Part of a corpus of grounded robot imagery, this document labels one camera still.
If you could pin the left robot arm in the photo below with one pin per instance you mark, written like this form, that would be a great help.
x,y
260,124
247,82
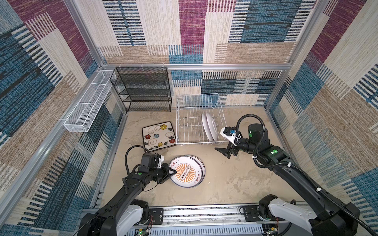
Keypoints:
x,y
123,211

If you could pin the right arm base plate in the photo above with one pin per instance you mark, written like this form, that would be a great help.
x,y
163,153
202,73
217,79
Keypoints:
x,y
254,213

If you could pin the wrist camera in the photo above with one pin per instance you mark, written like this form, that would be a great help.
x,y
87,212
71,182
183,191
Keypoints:
x,y
232,134
152,160

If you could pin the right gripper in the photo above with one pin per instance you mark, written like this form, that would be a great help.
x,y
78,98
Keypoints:
x,y
232,148

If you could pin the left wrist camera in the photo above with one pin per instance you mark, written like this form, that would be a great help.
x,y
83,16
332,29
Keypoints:
x,y
152,160

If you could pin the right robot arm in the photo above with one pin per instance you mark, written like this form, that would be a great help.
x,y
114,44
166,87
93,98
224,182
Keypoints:
x,y
327,216

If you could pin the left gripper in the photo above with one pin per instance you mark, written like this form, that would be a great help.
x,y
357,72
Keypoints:
x,y
166,174

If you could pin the aluminium mounting rail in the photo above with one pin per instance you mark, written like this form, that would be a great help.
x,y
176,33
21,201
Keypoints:
x,y
209,220

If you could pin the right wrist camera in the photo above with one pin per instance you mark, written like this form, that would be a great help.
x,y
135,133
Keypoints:
x,y
232,134

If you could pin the black wire shelf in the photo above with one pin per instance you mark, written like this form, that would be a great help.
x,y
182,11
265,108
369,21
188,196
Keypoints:
x,y
143,88

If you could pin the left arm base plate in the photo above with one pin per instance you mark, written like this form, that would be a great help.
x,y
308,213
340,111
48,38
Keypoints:
x,y
155,217

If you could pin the white wire dish rack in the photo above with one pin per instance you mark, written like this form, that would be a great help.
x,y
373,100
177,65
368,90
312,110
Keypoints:
x,y
189,127

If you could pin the white mesh wall basket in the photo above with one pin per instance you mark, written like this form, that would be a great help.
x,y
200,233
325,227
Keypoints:
x,y
85,111

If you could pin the white round plate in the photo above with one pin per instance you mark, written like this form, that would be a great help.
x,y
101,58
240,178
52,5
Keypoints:
x,y
199,161
206,128
189,172
212,127

